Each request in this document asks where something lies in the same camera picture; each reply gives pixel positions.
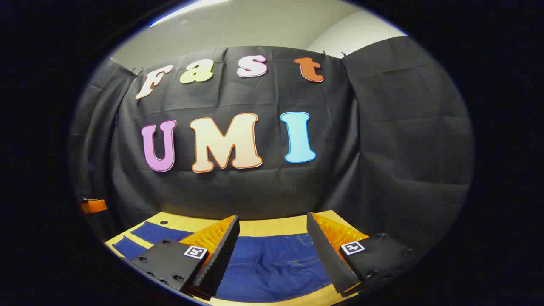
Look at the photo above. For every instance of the black backdrop cloth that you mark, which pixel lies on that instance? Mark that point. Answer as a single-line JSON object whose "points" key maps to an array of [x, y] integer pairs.
{"points": [[255, 191]]}

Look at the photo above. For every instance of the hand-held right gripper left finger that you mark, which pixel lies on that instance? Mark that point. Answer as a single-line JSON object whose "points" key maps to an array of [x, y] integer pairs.
{"points": [[221, 255]]}

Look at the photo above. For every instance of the blue denim jeans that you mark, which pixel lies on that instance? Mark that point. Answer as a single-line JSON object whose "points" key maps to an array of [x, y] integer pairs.
{"points": [[272, 263]]}

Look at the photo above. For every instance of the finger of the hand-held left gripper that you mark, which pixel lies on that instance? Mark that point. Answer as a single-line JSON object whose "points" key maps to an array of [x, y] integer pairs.
{"points": [[92, 206]]}

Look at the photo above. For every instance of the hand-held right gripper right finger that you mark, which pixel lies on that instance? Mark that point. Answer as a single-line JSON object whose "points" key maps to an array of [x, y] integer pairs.
{"points": [[327, 255]]}

